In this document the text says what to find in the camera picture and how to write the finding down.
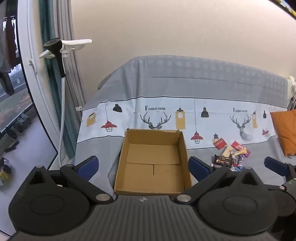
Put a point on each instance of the black slipper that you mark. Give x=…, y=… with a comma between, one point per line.
x=12, y=147

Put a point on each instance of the gold wrapped candy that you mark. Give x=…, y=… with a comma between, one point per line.
x=240, y=151

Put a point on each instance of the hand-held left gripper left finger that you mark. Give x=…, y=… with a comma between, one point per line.
x=88, y=167

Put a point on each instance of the metal clothes hangers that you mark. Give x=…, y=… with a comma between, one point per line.
x=291, y=92

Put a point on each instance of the blue white snack packet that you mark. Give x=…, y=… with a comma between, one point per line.
x=236, y=167

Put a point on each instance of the hanging dark clothes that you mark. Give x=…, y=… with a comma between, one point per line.
x=7, y=58

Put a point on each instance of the red snack packet white print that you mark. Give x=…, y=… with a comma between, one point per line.
x=236, y=145

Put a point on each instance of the red snack packet dark stripe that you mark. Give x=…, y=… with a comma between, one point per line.
x=219, y=142

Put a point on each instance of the cardboard box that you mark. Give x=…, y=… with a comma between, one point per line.
x=153, y=162

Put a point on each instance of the white door frame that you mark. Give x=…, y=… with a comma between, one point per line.
x=30, y=46

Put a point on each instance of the pair of grey shoes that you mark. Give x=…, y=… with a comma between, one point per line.
x=19, y=124

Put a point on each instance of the purple snack packet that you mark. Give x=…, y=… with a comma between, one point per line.
x=245, y=156

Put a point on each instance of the yellow gloves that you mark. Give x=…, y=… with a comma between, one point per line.
x=4, y=172

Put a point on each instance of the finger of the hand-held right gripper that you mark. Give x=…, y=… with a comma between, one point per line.
x=275, y=165

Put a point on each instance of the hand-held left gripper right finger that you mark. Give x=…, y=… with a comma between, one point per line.
x=198, y=167

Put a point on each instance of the black garment steamer head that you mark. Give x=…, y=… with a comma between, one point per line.
x=56, y=52

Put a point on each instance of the printed grey table cloth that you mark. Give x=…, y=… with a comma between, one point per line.
x=185, y=92

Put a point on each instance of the beige snack packet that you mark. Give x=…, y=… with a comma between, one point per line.
x=228, y=151

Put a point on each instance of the orange pillow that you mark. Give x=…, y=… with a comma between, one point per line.
x=285, y=132

